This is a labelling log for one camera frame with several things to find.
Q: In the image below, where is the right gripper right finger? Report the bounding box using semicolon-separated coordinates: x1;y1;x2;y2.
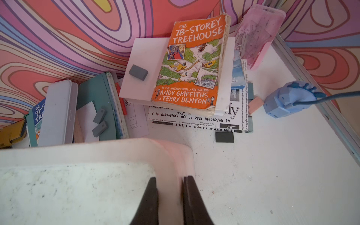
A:
182;176;214;225

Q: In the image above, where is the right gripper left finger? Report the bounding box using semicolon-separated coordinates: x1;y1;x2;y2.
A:
130;177;159;225

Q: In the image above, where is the white drawer cabinet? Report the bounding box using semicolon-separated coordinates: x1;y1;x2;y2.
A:
1;138;195;225

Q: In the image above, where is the dark grey eraser on table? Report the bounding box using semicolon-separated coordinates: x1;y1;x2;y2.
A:
215;131;234;143

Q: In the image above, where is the teal folder with book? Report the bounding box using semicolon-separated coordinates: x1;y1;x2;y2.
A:
25;72;129;147

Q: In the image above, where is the white pencil case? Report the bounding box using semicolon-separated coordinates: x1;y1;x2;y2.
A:
38;80;78;147

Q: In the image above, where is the orange treehouse book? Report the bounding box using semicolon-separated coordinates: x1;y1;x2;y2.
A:
151;14;231;115

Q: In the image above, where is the grey eraser on white book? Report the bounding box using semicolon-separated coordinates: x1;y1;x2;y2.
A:
129;65;148;81

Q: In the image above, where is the blue desk lamp base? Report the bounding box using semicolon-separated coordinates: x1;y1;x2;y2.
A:
263;81;360;119

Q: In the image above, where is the pink plastic case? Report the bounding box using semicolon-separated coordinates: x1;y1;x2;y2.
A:
235;4;286;70

